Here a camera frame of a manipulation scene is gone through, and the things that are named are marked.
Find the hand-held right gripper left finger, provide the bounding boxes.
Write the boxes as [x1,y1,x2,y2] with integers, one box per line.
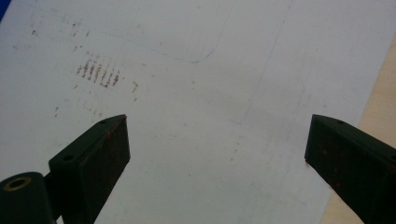
[48,113,132,224]

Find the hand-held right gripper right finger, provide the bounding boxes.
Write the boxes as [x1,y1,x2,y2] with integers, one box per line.
[304,113,396,224]

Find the light wooden table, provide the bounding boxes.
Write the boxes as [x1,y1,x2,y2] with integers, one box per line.
[318,38,396,224]

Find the white mat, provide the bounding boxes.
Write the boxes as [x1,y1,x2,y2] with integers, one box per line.
[0,0,396,224]

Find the open blue cardboard box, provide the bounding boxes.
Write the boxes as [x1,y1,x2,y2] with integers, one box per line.
[0,0,13,22]

